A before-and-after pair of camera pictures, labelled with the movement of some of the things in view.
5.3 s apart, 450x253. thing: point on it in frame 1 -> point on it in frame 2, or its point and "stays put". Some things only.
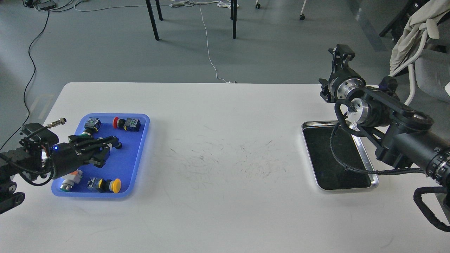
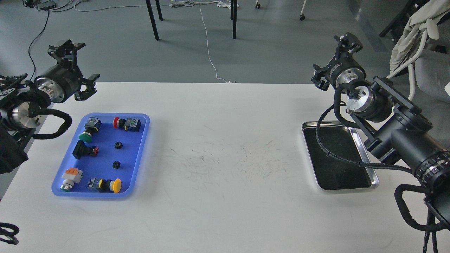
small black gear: [120, 145] stays put
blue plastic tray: [117, 179] stays put
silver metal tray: [329, 173] stays put
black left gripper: [66, 159] -> [62, 84]
